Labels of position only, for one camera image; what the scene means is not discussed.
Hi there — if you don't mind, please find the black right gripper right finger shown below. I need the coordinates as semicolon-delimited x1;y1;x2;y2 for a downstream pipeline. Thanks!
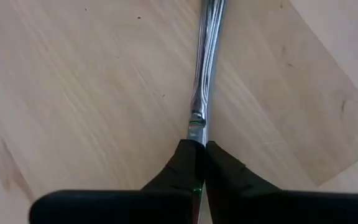
204;140;358;224

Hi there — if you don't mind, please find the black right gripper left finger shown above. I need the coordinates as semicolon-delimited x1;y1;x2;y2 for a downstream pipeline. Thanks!
28;139;207;224

